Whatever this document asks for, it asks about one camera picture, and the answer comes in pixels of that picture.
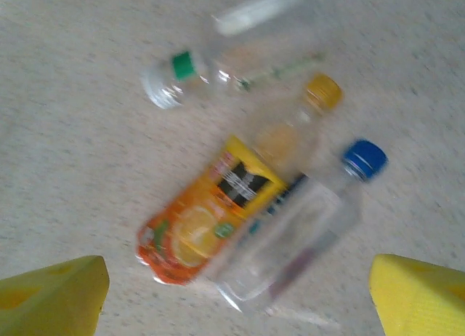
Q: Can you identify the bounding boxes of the orange juice label bottle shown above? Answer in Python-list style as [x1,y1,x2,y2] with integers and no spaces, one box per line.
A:
[134,72,344,288]

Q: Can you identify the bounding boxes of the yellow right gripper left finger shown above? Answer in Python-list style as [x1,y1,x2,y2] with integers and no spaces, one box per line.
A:
[0,255,110,336]

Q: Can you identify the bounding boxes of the clear bottle blue cap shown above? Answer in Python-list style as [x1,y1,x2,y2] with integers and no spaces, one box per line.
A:
[206,138,389,315]

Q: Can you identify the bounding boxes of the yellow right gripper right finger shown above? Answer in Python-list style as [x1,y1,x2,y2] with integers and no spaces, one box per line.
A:
[368,253,465,336]

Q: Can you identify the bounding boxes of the clear bottle green white label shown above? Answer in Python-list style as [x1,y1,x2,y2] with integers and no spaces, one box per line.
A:
[140,0,326,111]

